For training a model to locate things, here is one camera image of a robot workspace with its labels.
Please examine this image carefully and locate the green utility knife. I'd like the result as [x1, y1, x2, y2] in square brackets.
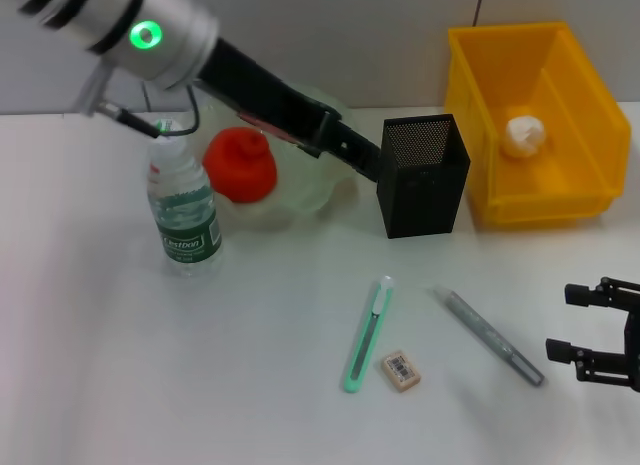
[342, 274, 396, 394]

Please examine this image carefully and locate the clear green-label water bottle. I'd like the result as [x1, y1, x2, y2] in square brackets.
[144, 115, 225, 279]

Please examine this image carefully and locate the beige barcode eraser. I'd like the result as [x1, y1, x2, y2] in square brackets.
[380, 352, 422, 394]

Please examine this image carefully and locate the left wrist connector cable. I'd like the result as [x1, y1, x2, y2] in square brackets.
[74, 67, 201, 139]

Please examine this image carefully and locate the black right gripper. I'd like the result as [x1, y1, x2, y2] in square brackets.
[544, 277, 640, 390]

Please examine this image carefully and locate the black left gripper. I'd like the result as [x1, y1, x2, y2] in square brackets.
[192, 34, 384, 184]

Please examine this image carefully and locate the clear wavy glass fruit bowl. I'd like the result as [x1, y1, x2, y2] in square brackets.
[192, 82, 362, 231]

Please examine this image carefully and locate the yellow plastic storage bin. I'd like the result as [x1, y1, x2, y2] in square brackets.
[446, 20, 632, 230]

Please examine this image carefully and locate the white paper ball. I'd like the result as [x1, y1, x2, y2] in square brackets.
[502, 115, 547, 159]

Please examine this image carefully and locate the grey glitter pen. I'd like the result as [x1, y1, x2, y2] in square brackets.
[432, 285, 546, 386]

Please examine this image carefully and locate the orange fruit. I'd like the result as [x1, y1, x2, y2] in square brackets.
[202, 127, 279, 204]

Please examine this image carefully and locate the black mesh pen holder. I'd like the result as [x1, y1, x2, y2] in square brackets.
[376, 113, 472, 240]

